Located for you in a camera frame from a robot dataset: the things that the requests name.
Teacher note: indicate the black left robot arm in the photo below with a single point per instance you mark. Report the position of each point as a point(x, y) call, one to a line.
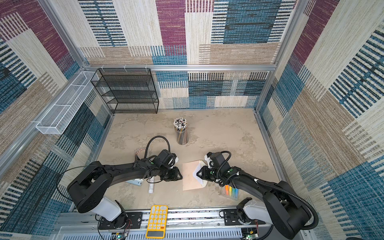
point(87, 189)

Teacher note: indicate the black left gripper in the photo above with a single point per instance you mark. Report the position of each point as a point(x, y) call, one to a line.
point(175, 176)

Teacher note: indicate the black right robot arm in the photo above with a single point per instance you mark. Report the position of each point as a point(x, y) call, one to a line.
point(289, 213)

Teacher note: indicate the aluminium front rail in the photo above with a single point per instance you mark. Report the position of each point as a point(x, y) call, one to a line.
point(178, 219)

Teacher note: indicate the light blue stapler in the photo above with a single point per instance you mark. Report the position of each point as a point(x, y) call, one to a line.
point(136, 182)

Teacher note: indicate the metal cup of pencils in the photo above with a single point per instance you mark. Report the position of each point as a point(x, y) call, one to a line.
point(181, 127)

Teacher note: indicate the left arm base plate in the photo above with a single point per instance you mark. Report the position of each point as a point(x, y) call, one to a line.
point(132, 220)

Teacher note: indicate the pack of coloured highlighters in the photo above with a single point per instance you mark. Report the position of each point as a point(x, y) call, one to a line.
point(230, 192)

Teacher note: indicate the white tape roll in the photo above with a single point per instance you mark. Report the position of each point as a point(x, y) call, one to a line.
point(140, 151)

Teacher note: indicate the yellow calculator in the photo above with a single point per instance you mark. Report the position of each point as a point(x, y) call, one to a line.
point(157, 222)

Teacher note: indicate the black wire shelf rack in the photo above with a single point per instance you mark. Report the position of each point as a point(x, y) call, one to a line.
point(127, 91)

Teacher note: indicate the white glue stick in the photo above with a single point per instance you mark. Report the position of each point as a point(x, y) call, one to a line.
point(151, 182)

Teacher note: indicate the white wire mesh basket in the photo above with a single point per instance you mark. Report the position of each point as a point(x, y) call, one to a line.
point(60, 115)

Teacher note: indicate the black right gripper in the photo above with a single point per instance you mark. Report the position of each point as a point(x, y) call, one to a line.
point(204, 175)

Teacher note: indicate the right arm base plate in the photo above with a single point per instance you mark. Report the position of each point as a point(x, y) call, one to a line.
point(234, 217)

